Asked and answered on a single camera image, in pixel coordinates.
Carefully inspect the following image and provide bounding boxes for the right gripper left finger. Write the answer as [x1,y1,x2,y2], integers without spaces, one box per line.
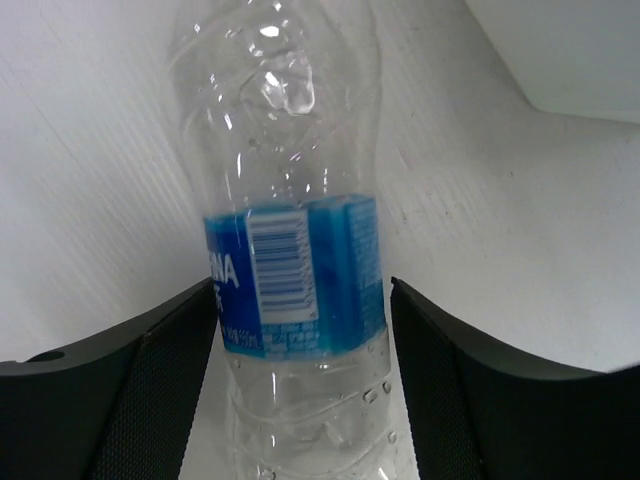
[1,280,215,479]

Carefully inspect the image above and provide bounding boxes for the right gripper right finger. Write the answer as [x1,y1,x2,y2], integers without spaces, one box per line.
[391,280,639,479]

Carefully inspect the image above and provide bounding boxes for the clear bottle blue label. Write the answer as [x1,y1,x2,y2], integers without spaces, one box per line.
[165,1,400,479]

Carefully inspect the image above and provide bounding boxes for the white octagonal plastic bin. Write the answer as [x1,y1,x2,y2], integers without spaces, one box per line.
[467,0,639,123]

